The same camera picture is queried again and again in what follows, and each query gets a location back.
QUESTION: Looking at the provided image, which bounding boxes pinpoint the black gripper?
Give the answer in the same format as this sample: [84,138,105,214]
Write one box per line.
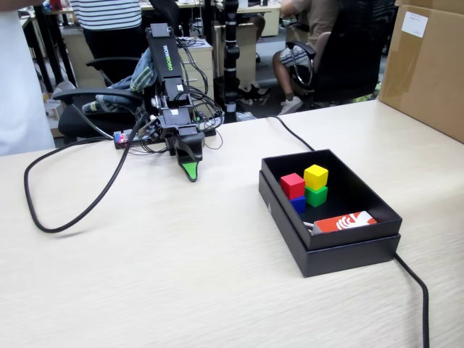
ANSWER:
[159,123,206,182]

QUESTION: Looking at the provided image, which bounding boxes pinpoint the red cube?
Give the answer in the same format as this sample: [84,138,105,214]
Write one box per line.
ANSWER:
[280,173,306,200]

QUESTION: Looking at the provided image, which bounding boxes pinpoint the blue cube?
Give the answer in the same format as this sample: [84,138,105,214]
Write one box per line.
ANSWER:
[289,195,307,215]

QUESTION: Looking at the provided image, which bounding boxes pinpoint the yellow cube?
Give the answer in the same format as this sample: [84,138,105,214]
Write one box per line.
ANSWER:
[303,164,329,191]

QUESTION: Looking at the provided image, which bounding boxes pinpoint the green cube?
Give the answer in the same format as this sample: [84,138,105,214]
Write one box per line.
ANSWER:
[304,185,328,208]

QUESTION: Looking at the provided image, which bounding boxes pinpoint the small white orange box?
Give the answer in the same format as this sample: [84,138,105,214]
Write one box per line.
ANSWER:
[43,99,63,138]

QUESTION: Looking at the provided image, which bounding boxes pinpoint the black cardboard box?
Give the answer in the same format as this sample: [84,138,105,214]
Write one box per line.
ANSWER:
[258,148,404,279]

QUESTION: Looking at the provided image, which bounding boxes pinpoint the large cardboard box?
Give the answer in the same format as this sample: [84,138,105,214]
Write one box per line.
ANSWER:
[377,0,464,144]

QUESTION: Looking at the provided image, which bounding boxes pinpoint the blue red controller board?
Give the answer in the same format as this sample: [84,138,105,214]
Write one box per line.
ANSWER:
[113,128,146,149]

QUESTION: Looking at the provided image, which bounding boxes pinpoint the blue striped jacket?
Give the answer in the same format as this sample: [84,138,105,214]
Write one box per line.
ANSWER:
[81,46,160,115]

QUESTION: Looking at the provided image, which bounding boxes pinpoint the white drawer cabinet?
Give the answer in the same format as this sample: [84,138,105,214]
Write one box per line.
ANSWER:
[175,38,215,101]

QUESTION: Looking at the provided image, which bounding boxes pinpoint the black jointed pole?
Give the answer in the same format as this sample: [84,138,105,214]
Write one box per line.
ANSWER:
[221,0,242,113]

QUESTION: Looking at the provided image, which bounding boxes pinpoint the wooden cabinet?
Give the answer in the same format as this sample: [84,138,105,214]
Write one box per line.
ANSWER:
[212,21,259,91]

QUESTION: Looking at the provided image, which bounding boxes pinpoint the black office chair with armrests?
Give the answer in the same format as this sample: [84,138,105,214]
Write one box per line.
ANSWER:
[52,56,160,141]

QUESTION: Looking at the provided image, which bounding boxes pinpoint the orange white card packet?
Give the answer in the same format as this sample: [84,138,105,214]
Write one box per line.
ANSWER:
[312,210,378,236]

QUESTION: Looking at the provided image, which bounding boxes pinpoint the person in striped shirt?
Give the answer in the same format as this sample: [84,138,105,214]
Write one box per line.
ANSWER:
[70,0,142,86]

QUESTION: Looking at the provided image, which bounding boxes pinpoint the wooden desk black legs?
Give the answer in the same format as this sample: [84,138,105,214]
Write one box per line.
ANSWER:
[21,5,77,95]

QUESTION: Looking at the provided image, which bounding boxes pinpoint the person in white shirt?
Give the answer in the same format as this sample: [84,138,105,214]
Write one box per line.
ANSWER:
[0,0,55,157]

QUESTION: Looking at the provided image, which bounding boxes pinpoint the seated person in shorts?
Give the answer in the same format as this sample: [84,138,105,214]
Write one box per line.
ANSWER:
[271,0,340,117]

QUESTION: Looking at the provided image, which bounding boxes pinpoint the black mesh office chair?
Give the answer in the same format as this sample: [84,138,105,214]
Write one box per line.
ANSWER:
[286,0,398,108]

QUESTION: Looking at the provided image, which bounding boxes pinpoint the white paper label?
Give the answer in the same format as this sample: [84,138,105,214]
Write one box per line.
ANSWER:
[401,10,429,37]

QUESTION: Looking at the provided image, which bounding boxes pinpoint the small camera circuit board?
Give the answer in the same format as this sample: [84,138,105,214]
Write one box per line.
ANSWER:
[136,115,160,142]

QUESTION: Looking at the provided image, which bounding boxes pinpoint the thin black wire bundle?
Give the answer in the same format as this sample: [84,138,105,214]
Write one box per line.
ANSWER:
[173,36,224,149]

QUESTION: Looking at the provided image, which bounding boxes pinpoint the thick black looped cable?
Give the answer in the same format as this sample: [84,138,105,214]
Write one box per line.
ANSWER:
[23,119,146,233]

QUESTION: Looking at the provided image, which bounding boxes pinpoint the thick black power cable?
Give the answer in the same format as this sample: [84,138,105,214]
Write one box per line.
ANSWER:
[266,115,431,348]

